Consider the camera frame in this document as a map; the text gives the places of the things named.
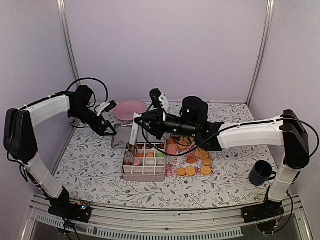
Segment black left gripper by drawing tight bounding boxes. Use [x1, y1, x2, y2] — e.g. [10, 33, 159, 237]
[70, 104, 117, 136]

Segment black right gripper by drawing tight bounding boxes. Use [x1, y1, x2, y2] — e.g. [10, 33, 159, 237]
[133, 109, 198, 141]

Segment green sandwich cookie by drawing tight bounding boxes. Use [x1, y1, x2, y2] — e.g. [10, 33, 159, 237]
[156, 152, 165, 158]

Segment metal tongs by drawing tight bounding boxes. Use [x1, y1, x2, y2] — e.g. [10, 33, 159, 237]
[124, 112, 142, 166]

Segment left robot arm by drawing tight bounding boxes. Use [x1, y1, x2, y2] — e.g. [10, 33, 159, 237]
[3, 85, 117, 217]

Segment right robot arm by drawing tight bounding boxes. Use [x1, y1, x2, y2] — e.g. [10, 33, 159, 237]
[129, 93, 311, 218]

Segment silver tin lid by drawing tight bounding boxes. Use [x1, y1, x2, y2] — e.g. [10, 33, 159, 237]
[111, 123, 133, 150]

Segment pink plate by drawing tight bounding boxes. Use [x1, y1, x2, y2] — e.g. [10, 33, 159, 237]
[113, 100, 146, 122]

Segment pink divided cookie tin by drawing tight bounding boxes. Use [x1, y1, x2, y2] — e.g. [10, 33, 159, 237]
[121, 142, 166, 183]

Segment floral cookie tray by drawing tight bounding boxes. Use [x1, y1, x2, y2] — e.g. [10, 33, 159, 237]
[165, 135, 213, 177]

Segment dark blue mug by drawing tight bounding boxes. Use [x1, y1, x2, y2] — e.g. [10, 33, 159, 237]
[248, 160, 277, 186]

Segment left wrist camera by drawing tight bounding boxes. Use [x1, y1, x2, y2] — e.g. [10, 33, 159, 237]
[94, 100, 117, 117]

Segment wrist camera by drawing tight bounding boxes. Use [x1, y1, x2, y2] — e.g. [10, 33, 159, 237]
[94, 100, 117, 117]
[149, 88, 170, 122]

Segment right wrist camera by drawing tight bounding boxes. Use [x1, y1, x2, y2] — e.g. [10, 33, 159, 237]
[149, 88, 170, 122]

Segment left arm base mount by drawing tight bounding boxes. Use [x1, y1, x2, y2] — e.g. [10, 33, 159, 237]
[48, 201, 92, 223]

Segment front aluminium rail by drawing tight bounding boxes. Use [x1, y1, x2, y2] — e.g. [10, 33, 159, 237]
[21, 194, 316, 240]

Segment left aluminium frame post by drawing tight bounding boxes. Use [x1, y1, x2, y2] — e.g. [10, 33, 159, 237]
[56, 0, 80, 81]

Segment aluminium frame post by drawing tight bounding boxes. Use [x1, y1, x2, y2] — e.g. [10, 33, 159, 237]
[245, 0, 275, 107]
[56, 0, 80, 81]

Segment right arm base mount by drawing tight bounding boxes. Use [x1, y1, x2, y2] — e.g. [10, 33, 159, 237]
[241, 204, 285, 235]

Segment right aluminium frame post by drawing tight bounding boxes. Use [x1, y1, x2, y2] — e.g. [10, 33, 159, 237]
[245, 0, 275, 107]

